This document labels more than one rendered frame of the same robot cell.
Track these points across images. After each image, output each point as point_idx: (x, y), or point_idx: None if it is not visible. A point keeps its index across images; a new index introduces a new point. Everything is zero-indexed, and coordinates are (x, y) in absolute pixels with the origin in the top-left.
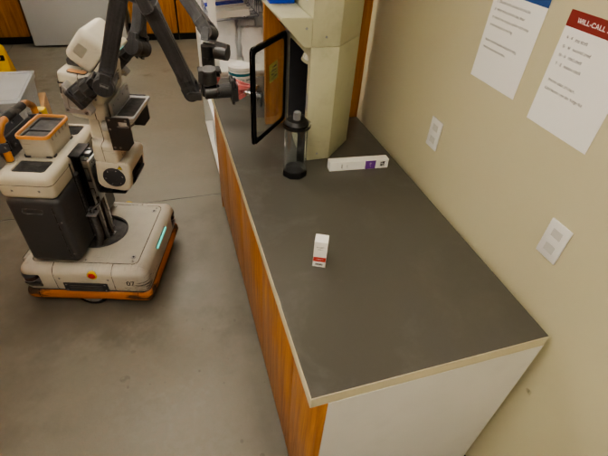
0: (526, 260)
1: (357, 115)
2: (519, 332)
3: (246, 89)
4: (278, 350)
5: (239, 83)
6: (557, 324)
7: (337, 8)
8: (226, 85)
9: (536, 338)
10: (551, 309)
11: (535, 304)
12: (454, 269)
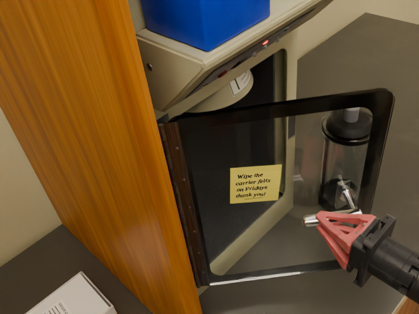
0: (334, 2)
1: (50, 228)
2: (378, 19)
3: (327, 239)
4: None
5: (354, 232)
6: (356, 6)
7: None
8: (398, 243)
9: (375, 14)
10: (353, 5)
11: (345, 17)
12: (352, 48)
